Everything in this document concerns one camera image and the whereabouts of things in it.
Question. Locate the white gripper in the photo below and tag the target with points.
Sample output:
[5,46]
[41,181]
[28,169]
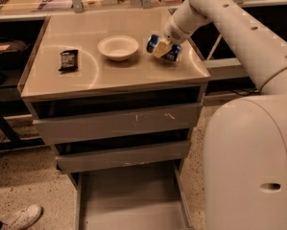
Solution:
[174,34]

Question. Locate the blue pepsi can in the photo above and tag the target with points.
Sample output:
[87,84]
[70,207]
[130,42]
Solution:
[173,55]

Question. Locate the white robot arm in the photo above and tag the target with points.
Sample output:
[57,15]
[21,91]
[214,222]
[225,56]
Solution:
[245,142]

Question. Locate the grey drawer cabinet with counter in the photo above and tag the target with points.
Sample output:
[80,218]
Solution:
[102,85]

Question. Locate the grey top drawer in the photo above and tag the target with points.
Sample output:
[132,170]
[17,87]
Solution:
[118,123]

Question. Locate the grey middle drawer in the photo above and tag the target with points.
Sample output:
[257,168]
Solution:
[115,158]

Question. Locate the grey open bottom drawer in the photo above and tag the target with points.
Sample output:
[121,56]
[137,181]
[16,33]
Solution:
[142,197]

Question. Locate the white paper bowl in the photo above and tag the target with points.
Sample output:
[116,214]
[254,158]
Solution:
[118,47]

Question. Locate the black snack bar packet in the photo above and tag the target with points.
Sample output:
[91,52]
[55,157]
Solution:
[68,61]

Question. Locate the white sneaker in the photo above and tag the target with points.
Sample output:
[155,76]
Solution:
[23,219]

